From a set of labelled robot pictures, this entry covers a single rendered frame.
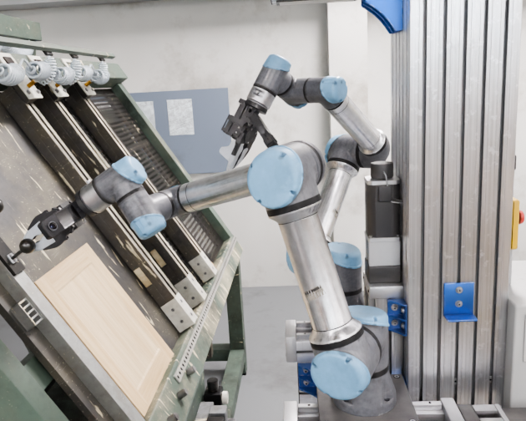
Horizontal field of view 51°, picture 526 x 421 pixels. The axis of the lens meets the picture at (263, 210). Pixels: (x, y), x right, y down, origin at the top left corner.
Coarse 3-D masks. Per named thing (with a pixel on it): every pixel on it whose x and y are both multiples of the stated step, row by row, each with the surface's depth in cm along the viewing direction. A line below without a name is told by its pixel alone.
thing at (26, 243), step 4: (24, 240) 132; (28, 240) 132; (32, 240) 133; (20, 244) 131; (24, 244) 131; (28, 244) 131; (32, 244) 132; (20, 248) 131; (24, 248) 131; (28, 248) 131; (32, 248) 132; (16, 252) 136; (20, 252) 135; (24, 252) 132; (28, 252) 132; (8, 256) 138; (12, 256) 138; (16, 256) 137; (12, 260) 139; (16, 260) 139
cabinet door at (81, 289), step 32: (96, 256) 184; (64, 288) 158; (96, 288) 173; (64, 320) 150; (96, 320) 163; (128, 320) 178; (96, 352) 153; (128, 352) 167; (160, 352) 184; (128, 384) 157
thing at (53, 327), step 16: (0, 272) 138; (16, 288) 139; (32, 288) 142; (32, 304) 139; (48, 304) 144; (48, 320) 140; (48, 336) 141; (64, 336) 142; (64, 352) 142; (80, 352) 144; (80, 368) 143; (96, 368) 145; (96, 384) 144; (112, 384) 147; (112, 400) 144; (128, 400) 149; (112, 416) 145; (128, 416) 145
